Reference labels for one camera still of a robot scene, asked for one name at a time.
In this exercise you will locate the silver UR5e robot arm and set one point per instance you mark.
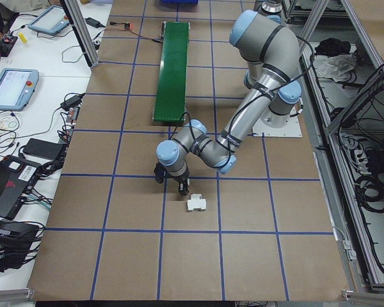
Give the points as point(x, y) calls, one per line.
point(265, 41)
point(270, 4)

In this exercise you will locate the white circuit breaker module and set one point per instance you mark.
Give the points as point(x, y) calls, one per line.
point(196, 204)

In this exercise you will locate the green belt conveyor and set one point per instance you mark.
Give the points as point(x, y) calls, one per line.
point(172, 70)

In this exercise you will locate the orange terminal board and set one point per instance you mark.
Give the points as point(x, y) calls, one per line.
point(73, 115)

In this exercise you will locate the black power adapter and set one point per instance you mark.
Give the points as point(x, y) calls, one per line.
point(71, 101)
point(94, 22)

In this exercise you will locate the large black power brick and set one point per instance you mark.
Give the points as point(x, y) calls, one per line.
point(43, 147)

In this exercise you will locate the white desk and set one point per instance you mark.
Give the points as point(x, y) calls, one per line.
point(51, 83)

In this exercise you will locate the small red controller board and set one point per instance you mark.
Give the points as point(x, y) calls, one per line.
point(128, 25)

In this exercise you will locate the black laptop with red logo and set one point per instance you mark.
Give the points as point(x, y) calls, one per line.
point(6, 188)

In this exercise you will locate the blue plastic bin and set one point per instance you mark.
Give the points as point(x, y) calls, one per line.
point(179, 2)

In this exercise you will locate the black electronic device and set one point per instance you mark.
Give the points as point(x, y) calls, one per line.
point(9, 243)

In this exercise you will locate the blue grey teach pendant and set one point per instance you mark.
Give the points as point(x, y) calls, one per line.
point(48, 20)
point(12, 89)

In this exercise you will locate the white cloth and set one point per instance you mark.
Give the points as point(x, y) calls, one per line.
point(336, 67)

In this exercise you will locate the short aluminium profile bar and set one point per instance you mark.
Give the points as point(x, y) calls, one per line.
point(368, 295)
point(9, 294)

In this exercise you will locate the black cloth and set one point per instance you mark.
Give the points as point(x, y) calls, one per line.
point(332, 46)

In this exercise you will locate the yellow plastic piece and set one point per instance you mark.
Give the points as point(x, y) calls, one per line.
point(23, 37)

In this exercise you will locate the black control box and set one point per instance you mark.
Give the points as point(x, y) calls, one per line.
point(3, 48)

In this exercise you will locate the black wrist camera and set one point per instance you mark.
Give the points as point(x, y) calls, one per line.
point(159, 172)

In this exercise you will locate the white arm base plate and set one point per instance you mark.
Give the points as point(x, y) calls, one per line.
point(288, 128)

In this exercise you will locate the V-shaped metal bar frame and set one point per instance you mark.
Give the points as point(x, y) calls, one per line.
point(342, 192)

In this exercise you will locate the aluminium camera stand post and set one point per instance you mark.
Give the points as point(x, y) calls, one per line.
point(86, 41)

